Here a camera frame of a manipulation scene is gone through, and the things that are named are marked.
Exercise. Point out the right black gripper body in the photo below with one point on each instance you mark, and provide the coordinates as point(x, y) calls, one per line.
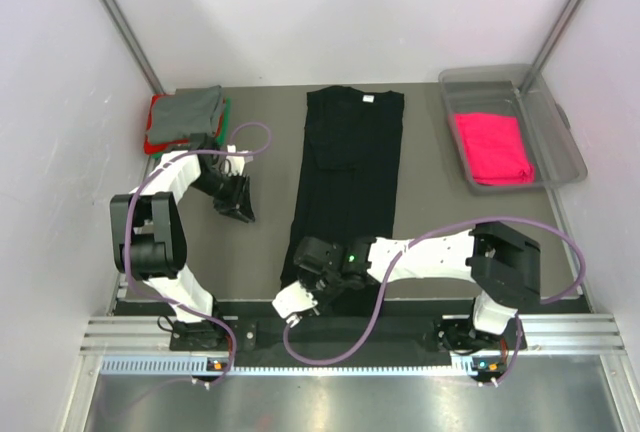
point(326, 289)

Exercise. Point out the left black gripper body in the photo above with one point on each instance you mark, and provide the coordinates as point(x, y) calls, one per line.
point(224, 188)

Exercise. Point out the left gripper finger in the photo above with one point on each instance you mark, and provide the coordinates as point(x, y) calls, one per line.
point(245, 194)
point(240, 213)

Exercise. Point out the black t shirt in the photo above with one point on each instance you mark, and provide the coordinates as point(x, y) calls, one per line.
point(349, 172)

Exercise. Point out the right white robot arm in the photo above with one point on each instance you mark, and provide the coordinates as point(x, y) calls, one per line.
point(501, 261)

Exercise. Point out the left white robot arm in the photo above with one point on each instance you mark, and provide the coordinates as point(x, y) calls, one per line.
point(150, 246)

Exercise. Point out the folded grey t shirt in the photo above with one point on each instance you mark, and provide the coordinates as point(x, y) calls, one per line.
point(186, 114)

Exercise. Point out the folded green t shirt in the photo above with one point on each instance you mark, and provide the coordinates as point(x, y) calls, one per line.
point(156, 150)

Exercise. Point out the folded red t shirt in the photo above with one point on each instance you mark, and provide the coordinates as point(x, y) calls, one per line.
point(187, 121)

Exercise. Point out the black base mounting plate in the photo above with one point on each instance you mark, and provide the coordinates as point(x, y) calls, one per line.
point(413, 333)

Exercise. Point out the pink t shirt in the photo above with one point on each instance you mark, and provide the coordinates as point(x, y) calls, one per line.
point(494, 149)

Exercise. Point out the clear plastic bin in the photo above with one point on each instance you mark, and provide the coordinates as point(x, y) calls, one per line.
point(544, 126)

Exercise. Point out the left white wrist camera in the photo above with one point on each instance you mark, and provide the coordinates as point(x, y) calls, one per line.
point(234, 165)

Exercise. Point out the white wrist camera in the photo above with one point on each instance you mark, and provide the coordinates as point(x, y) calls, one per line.
point(234, 165)
point(295, 302)

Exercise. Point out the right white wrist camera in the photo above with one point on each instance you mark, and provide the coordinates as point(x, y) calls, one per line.
point(295, 302)

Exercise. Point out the slotted cable duct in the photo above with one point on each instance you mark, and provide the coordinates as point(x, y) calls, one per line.
point(280, 366)

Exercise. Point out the left aluminium frame post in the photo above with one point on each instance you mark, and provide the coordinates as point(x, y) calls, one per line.
point(132, 44)

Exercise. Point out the aluminium frame post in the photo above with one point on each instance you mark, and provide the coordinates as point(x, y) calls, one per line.
point(552, 39)
point(132, 44)

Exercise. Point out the aluminium rail frame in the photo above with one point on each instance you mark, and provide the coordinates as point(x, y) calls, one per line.
point(573, 375)

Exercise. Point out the right aluminium frame post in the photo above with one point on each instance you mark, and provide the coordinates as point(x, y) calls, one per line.
point(552, 39)

